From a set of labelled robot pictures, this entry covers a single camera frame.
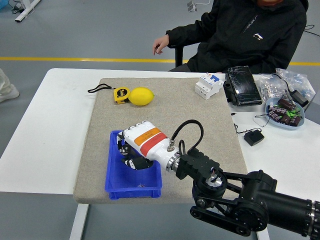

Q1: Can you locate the grey-brown felt mat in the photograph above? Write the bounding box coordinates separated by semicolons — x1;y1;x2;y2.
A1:
72;77;253;205

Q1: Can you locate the white circuit breaker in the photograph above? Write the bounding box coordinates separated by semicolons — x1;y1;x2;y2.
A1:
194;72;224;101

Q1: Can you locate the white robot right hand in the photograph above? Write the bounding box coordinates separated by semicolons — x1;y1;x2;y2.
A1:
115;120;181;172

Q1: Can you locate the black power adapter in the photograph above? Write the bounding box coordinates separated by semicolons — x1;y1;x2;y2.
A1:
243;128;265;147
291;89;310;108

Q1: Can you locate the blue plastic box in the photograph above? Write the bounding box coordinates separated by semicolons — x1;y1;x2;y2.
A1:
103;128;163;201

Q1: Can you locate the black plastic-wrapped box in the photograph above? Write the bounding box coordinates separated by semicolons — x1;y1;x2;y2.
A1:
222;65;263;107

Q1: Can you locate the yellow tape measure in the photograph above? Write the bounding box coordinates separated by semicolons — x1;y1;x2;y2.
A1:
86;83;131;105

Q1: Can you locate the person's hand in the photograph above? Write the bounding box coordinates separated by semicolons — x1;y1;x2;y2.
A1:
152;34;171;56

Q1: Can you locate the green plastic connector pile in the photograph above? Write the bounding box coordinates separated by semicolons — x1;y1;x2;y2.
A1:
284;106;302;118

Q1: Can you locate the person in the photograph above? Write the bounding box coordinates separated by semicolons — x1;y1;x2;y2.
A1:
166;0;308;74
0;67;20;103

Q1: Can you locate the yellow lemon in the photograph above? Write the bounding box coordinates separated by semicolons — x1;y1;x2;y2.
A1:
127;86;155;107

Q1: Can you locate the clear bag of blue parts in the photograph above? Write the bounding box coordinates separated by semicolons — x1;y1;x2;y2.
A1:
275;67;315;99

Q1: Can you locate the white desk frame foot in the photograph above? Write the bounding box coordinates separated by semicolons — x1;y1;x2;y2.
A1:
14;0;42;23

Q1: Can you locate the clear bag of metal washers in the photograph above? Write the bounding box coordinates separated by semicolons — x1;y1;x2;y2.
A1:
257;73;287;101

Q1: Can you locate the black floor cable bundle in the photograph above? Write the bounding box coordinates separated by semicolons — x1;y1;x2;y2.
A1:
8;0;25;15

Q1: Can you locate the thin black adapter cord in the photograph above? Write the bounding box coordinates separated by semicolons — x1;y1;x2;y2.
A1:
231;112;271;135

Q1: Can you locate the light blue bowl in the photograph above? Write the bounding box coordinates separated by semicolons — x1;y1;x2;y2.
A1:
264;97;306;131

